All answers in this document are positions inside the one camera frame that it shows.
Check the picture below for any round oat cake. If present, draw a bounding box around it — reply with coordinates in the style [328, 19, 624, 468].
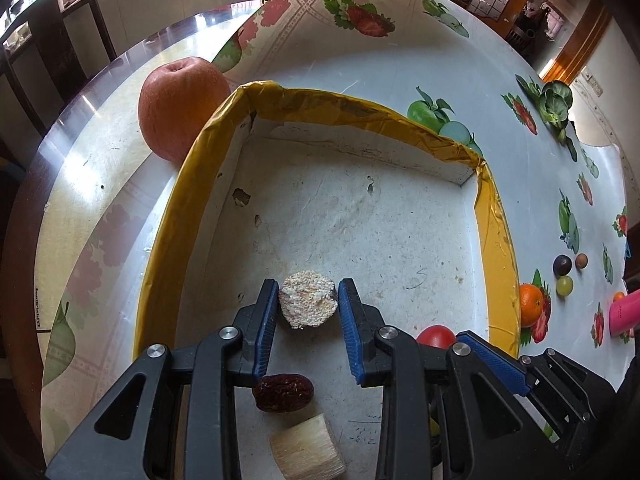
[278, 270, 337, 331]

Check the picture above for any red apple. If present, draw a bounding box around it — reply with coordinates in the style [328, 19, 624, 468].
[138, 56, 232, 163]

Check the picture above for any dark wooden chair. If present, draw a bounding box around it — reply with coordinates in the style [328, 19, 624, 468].
[0, 0, 119, 166]

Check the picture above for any yellow-taped cardboard tray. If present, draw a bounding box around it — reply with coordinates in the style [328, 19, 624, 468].
[131, 80, 523, 480]

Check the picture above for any pink thermos bottle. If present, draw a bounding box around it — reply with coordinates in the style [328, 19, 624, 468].
[608, 290, 640, 334]

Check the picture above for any dried red date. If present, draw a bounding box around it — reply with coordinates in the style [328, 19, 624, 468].
[252, 373, 315, 413]

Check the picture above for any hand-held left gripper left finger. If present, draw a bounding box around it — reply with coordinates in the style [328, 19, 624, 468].
[45, 278, 281, 480]

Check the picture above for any pale cut sugarcane piece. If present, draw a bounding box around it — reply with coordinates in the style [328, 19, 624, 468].
[269, 414, 347, 480]

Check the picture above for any green leafy vegetable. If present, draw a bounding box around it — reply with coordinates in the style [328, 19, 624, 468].
[516, 75, 578, 161]

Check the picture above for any red tomato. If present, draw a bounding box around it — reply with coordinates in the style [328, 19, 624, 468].
[416, 325, 457, 350]

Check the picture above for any orange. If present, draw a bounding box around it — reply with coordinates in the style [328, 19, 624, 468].
[518, 283, 545, 328]

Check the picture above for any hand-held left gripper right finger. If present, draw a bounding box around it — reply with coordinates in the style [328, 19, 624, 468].
[337, 277, 571, 480]

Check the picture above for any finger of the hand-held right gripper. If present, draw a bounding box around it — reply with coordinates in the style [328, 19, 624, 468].
[455, 330, 534, 397]
[520, 349, 616, 411]

